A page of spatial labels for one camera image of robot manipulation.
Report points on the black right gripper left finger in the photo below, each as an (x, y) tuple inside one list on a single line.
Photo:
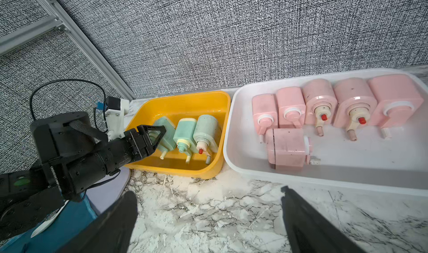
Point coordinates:
[(110, 232)]

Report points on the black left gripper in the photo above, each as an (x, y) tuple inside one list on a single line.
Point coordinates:
[(144, 140)]

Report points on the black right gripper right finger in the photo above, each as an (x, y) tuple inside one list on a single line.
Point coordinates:
[(308, 231)]

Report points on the green sharpener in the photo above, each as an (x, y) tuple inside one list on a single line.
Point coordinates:
[(167, 144), (207, 135), (183, 137)]

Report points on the yellow plastic storage box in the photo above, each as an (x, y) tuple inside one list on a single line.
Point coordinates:
[(215, 103)]

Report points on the white plastic storage box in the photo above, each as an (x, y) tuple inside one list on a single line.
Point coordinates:
[(398, 165)]

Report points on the pink pencil sharpener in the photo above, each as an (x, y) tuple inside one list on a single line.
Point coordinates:
[(397, 100)]

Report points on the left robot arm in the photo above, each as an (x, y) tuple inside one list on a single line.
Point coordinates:
[(73, 157)]

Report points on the teal cloth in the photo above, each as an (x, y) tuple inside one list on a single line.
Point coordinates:
[(73, 219)]

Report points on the lilac plastic tray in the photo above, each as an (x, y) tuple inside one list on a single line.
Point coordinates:
[(102, 197)]

